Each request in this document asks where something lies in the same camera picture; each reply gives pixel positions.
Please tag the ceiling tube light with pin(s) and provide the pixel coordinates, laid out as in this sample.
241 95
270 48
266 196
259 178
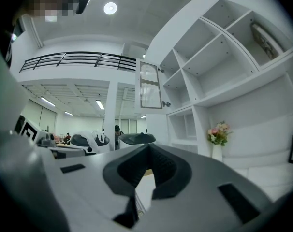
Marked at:
48 101
69 113
99 104

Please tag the white plastic bag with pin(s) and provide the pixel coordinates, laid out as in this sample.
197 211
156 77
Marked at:
91 134

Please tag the brown picture book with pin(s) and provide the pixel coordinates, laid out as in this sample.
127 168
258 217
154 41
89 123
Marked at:
267 41

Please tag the black mezzanine railing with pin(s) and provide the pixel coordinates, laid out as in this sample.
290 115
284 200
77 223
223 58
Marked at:
76 60

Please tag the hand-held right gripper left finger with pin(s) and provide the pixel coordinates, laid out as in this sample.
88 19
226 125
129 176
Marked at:
95 190

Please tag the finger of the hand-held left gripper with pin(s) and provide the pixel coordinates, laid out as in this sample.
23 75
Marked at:
66 153

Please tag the person's head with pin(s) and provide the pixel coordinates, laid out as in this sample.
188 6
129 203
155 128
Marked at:
52 1

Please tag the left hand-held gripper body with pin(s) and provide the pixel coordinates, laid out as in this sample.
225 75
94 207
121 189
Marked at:
28 128

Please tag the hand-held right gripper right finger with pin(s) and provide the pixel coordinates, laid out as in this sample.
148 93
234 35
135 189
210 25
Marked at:
204 197

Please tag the pink flower bouquet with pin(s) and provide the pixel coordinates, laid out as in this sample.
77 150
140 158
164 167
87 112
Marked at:
219 133

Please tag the white desk with drawers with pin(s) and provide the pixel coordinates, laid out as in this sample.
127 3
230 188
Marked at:
269 175

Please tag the round ceiling light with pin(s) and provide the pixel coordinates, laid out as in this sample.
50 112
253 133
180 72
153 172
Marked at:
110 8

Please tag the white vase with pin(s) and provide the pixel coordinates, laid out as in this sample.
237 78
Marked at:
217 152

